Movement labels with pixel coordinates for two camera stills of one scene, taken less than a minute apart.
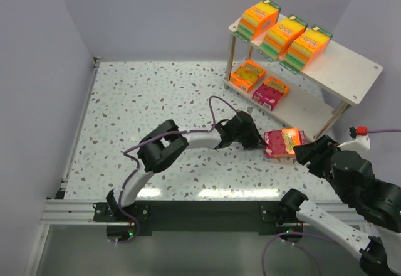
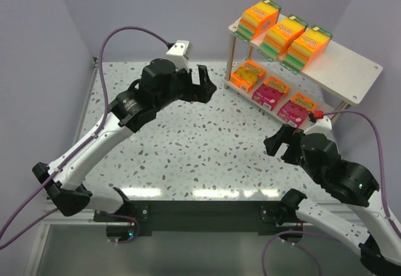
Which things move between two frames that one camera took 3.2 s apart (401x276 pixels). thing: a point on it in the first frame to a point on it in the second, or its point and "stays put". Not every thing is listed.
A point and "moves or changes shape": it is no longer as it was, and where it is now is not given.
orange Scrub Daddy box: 280,143 moves or changes shape
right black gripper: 309,155 to 289,147
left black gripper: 252,136 to 194,85
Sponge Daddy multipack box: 256,20 stays put
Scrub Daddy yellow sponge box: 247,74 stays put
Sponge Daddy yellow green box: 305,51 stays put
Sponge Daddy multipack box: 280,37 stays put
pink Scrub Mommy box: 269,93 stays put
